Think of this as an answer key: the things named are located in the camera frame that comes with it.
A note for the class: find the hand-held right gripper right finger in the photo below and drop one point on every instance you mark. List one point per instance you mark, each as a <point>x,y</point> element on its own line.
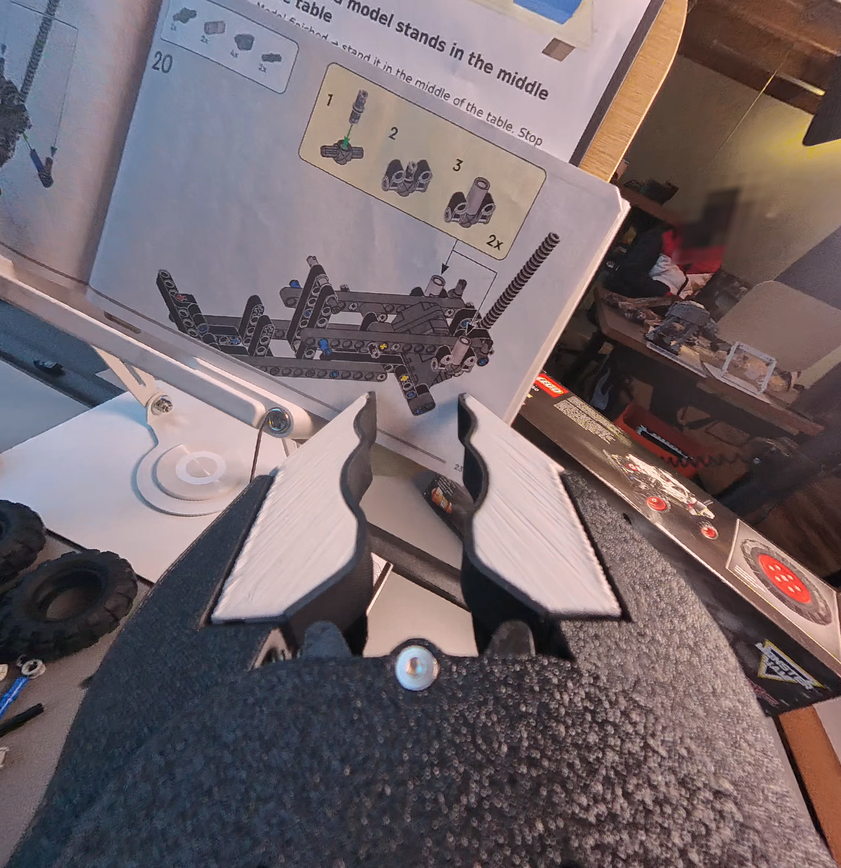
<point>535,542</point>

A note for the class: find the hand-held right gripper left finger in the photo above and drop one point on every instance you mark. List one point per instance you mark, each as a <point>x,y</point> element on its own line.
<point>298,542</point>

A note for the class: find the instruction booklet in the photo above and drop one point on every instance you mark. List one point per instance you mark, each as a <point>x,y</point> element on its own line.
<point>325,224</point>

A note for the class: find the pile of small brick parts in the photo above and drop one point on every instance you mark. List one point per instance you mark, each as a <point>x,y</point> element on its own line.
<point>10,698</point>

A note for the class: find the grey desk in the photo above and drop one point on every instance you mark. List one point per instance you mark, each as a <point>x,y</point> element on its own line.
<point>20,397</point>

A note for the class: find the printed task sheet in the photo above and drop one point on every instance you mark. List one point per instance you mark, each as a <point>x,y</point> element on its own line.
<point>461,41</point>

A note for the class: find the toy truck set box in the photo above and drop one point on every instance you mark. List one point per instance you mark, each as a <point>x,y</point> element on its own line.
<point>664,475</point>

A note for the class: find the orange crate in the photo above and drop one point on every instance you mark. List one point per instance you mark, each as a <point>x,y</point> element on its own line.
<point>657,434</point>

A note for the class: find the white book stand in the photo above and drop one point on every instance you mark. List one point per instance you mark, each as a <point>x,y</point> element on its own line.
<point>88,468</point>

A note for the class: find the black toy tire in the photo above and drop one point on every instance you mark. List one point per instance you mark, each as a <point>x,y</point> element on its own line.
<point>10,542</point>
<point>61,600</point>

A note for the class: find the background work table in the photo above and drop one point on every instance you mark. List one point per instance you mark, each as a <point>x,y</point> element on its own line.
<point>732,390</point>

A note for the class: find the grey toy walker model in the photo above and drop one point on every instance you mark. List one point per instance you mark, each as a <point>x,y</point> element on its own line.
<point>683,327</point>

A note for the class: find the clear acrylic stand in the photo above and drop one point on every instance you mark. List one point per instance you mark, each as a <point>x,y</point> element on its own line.
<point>752,369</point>

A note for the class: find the grey lounge chair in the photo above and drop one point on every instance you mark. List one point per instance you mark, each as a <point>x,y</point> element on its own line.
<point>779,319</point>

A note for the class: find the wood edged table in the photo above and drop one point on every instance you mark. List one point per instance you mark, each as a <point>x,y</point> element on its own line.
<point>810,766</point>

